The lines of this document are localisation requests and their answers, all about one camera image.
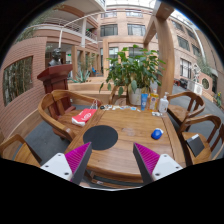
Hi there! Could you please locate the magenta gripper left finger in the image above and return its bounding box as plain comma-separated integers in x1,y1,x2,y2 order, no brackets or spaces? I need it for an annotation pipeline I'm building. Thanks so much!
41,142,92,185

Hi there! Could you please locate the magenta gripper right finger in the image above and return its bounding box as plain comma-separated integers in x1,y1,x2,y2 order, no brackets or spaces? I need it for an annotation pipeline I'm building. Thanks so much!
133,143,182,184

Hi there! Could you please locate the round black mouse pad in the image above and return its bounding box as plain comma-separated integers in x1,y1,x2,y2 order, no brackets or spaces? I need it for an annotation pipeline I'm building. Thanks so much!
83,125,118,150

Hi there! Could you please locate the red and white bag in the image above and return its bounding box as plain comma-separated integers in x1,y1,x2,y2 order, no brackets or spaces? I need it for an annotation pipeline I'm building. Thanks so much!
72,109,96,127

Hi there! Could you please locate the black notebook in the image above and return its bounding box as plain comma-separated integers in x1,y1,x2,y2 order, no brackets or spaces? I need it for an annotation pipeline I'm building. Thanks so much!
186,134,204,157

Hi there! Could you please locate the wooden armchair near right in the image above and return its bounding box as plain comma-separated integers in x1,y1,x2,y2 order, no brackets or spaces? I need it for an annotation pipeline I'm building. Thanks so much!
178,114,224,166

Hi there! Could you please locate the wooden armchair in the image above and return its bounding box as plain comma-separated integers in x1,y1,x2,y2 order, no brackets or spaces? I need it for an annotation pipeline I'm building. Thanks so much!
38,90,103,141
178,114,224,166
167,91,205,126

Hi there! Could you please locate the wooden chair near left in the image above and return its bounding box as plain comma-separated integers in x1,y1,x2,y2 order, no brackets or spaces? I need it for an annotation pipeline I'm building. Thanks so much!
0,134,42,167

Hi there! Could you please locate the wooden armchair left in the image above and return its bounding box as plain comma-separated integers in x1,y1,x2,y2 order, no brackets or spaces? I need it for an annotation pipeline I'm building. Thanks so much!
38,90,103,141

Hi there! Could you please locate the white pump bottle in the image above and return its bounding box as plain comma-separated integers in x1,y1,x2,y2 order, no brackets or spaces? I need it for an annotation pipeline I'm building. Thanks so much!
158,93,169,113

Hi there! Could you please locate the wooden armchair far right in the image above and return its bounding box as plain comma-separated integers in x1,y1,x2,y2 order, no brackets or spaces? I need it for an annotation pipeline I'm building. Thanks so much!
167,91,205,126

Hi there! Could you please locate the yellow bottle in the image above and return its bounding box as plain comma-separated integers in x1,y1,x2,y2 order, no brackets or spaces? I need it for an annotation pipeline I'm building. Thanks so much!
149,89,159,111

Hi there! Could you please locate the white plant pot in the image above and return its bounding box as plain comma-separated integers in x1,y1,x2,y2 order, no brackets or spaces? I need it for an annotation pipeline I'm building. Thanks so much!
128,88,142,106

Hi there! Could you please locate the blue tube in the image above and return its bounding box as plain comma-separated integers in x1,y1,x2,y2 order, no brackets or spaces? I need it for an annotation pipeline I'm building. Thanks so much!
141,93,148,111

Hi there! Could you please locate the wooden chair behind table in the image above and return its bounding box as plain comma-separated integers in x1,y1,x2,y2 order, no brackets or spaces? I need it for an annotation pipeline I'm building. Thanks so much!
109,86,128,106

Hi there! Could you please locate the green potted plant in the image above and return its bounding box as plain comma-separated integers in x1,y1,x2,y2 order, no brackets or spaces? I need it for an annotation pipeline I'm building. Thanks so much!
101,47,165,96

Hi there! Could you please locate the dark bronze bust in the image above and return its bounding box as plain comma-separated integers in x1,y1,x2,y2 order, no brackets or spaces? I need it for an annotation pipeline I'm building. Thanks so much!
48,48,61,66

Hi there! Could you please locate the red wooden pedestal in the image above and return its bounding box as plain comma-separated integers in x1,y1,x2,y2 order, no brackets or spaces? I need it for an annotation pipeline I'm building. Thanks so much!
36,63,77,114

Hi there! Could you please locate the wooden pergola post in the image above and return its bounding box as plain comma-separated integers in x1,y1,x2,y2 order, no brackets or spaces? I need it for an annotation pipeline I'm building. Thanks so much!
143,0,175,97

